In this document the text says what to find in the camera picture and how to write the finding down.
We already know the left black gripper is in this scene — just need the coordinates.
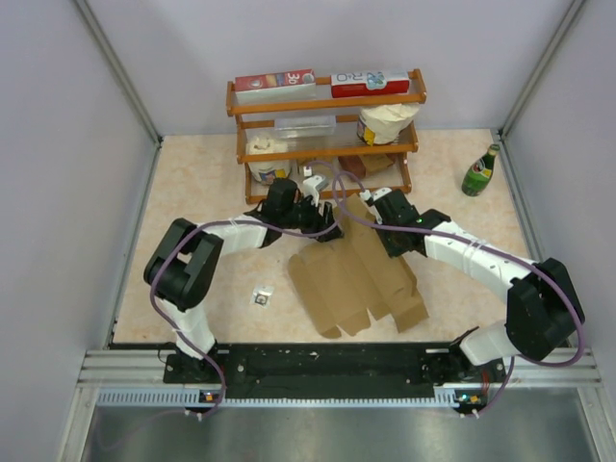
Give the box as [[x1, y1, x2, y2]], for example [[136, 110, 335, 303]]
[[280, 192, 344, 243]]

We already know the brown cardboard box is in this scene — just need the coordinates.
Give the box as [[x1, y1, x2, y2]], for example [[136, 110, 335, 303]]
[[288, 208, 428, 339]]

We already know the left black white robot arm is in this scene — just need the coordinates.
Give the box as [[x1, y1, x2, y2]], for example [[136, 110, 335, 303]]
[[143, 175, 343, 382]]

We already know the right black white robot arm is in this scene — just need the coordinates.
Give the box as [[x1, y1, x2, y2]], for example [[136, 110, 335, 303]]
[[361, 188, 585, 381]]

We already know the red white wrap box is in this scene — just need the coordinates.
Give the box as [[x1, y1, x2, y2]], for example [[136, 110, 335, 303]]
[[330, 70, 410, 98]]

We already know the red white foil box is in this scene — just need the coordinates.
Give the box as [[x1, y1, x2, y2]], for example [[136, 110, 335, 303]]
[[234, 68, 317, 105]]

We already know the beige sponge pack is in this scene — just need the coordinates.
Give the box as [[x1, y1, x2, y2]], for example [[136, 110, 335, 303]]
[[296, 158, 334, 180]]

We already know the red-brown scouring pad pack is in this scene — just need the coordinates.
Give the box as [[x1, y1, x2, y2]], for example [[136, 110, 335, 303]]
[[338, 154, 395, 180]]

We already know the orange wooden shelf rack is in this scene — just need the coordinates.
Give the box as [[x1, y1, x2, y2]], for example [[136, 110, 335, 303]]
[[225, 68, 427, 204]]

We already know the lower toilet paper roll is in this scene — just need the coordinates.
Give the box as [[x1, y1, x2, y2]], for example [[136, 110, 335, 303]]
[[245, 135, 292, 185]]

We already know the toilet paper roll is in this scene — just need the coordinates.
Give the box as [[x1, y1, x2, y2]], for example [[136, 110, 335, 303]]
[[245, 135, 292, 185], [357, 103, 421, 145]]

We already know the upper toilet paper roll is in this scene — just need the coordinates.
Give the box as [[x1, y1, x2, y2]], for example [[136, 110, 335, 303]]
[[357, 103, 421, 145]]

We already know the green glass bottle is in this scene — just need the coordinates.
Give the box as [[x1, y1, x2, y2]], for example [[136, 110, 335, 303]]
[[461, 143, 501, 196]]

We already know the clear plastic container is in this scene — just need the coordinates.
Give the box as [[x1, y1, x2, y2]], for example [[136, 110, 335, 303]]
[[274, 115, 337, 140]]

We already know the small plastic bag packet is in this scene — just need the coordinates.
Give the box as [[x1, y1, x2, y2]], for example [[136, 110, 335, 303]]
[[251, 285, 274, 308]]

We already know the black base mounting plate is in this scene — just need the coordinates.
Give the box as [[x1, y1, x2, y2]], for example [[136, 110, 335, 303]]
[[164, 343, 505, 399]]

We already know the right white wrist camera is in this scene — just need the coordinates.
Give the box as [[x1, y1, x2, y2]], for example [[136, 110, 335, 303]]
[[359, 188, 393, 206]]

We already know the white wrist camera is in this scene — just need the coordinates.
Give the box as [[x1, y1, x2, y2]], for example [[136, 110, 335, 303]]
[[359, 188, 393, 206], [300, 166, 328, 204]]

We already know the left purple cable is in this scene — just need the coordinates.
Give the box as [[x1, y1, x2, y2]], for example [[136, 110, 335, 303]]
[[149, 161, 374, 421]]

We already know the purple cable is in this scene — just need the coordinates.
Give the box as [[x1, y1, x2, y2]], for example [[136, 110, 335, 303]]
[[332, 171, 586, 419], [149, 161, 374, 421]]

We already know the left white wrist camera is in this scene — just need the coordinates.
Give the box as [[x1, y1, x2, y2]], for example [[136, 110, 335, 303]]
[[300, 166, 328, 204]]

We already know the grey slotted cable duct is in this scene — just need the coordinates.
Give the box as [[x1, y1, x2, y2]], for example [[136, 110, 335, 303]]
[[97, 383, 487, 409]]

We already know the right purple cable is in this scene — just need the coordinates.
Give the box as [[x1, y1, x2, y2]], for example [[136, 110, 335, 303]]
[[332, 171, 586, 419]]

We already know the aluminium frame rail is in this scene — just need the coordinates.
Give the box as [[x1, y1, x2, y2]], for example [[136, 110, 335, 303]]
[[78, 349, 603, 389]]

